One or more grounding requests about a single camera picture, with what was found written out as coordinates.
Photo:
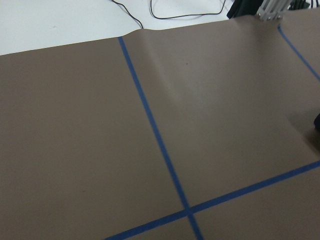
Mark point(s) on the black graphic t-shirt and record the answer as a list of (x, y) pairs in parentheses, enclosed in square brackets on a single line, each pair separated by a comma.
[(316, 123)]

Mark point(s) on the aluminium frame post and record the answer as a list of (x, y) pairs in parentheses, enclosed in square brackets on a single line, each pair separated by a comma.
[(273, 9)]

